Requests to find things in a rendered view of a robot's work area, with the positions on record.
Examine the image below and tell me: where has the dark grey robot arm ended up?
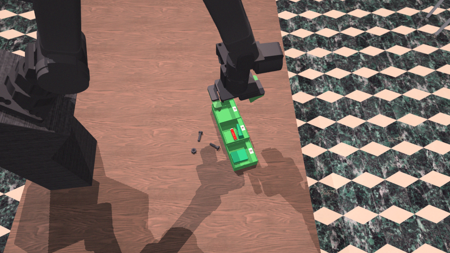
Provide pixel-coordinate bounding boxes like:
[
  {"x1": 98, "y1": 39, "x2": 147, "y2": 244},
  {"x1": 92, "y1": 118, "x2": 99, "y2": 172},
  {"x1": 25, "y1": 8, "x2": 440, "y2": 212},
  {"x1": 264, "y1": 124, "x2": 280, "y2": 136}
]
[{"x1": 0, "y1": 0, "x2": 284, "y2": 123}]

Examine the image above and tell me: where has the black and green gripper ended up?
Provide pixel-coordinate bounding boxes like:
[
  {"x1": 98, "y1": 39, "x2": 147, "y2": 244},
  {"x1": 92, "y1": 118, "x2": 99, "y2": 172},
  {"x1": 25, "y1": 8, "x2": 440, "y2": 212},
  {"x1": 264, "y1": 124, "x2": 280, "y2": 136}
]
[{"x1": 207, "y1": 72, "x2": 265, "y2": 112}]

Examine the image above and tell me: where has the green three-compartment tray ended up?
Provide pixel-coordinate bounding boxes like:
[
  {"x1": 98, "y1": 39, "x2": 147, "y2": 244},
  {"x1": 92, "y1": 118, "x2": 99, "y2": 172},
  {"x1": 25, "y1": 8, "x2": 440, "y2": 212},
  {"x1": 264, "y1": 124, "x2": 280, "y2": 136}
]
[{"x1": 212, "y1": 99, "x2": 258, "y2": 171}]

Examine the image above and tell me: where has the green 9v battery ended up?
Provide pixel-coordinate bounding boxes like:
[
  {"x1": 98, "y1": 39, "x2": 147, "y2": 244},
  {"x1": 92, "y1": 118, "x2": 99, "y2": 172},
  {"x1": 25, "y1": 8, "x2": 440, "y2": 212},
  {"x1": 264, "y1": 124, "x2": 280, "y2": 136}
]
[{"x1": 236, "y1": 124, "x2": 244, "y2": 139}]

